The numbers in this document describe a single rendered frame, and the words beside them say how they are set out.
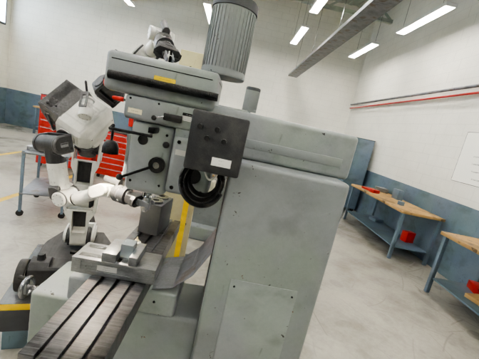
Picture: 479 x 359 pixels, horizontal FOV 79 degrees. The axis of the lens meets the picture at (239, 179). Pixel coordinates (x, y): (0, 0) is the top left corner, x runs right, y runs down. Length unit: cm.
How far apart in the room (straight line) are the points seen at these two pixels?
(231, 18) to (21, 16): 1183
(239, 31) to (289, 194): 71
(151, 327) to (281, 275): 68
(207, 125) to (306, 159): 51
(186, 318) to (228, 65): 118
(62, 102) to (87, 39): 1002
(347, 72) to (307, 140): 992
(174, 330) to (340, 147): 116
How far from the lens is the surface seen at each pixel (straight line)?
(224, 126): 102
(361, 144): 839
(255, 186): 119
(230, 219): 122
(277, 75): 1060
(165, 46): 147
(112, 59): 137
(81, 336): 115
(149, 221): 181
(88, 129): 174
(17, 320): 236
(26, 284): 193
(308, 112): 1071
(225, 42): 133
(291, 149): 130
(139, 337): 166
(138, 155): 136
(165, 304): 151
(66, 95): 184
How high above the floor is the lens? 171
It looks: 11 degrees down
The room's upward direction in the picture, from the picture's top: 12 degrees clockwise
